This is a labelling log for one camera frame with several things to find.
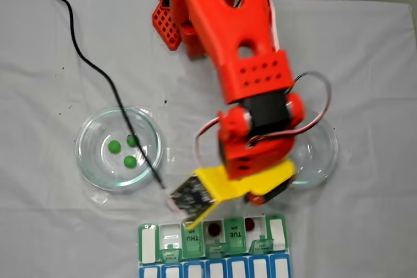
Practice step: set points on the red ball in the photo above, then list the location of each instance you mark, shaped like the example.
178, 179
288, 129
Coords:
250, 224
214, 228

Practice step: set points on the weekly pill organizer box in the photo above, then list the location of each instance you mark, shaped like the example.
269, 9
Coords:
254, 266

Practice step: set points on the clear glass bowl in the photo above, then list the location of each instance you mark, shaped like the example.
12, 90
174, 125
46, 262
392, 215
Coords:
319, 161
97, 174

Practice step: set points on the green ball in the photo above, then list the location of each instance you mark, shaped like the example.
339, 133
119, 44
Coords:
130, 161
129, 143
114, 146

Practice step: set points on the white tablecloth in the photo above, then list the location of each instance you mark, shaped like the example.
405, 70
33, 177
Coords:
49, 226

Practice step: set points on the camera board on yellow mount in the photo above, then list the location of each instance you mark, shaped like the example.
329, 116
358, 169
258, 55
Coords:
189, 195

